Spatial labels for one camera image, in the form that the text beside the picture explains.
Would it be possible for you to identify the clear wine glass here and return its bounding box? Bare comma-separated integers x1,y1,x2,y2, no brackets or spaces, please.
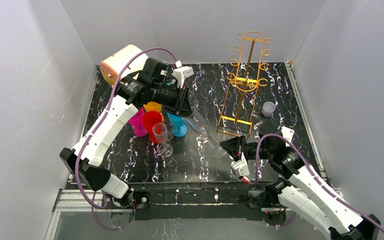
152,122,173,158
184,107,227,158

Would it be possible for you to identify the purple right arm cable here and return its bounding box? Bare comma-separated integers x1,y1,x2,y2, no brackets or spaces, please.
243,133,384,240

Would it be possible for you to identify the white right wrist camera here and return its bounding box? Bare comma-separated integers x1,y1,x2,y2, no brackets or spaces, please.
230,154,253,184

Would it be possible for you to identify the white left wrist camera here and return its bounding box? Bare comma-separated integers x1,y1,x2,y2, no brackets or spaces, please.
172,60,194,88

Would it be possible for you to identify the round beige box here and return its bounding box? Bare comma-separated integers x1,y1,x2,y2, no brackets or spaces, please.
99,44,149,87

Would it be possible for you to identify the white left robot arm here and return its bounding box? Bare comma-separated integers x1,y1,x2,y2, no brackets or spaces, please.
59,57,194,199

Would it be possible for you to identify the gold wine glass rack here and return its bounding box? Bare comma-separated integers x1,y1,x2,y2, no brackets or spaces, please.
217,30,273,137

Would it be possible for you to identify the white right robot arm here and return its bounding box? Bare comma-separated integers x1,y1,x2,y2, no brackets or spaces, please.
220,127,381,240

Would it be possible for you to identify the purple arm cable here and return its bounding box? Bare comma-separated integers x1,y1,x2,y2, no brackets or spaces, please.
243,133,384,240
74,46,183,231

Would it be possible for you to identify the small grey glitter jar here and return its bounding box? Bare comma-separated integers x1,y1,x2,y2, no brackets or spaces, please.
260,101,276,118

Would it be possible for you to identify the blue wine glass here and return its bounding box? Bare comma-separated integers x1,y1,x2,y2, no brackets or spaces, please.
167,113,188,138

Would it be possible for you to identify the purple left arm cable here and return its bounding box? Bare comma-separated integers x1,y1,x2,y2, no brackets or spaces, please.
74,46,183,231

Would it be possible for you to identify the long white green box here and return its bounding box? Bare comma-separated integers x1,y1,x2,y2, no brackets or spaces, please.
281,126,295,142

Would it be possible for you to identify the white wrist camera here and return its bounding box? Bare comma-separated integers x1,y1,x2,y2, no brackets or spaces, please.
230,154,253,184
172,60,194,88

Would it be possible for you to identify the orange wine glass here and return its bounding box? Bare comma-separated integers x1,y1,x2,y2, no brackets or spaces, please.
143,101,165,122

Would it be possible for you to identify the magenta wine glass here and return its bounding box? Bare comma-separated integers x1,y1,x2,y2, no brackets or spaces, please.
128,107,148,137

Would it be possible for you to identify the red wine glass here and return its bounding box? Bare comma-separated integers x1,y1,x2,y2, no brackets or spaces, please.
142,111,163,144

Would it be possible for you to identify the clear wine glass front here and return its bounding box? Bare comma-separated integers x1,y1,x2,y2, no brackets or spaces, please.
152,122,173,158

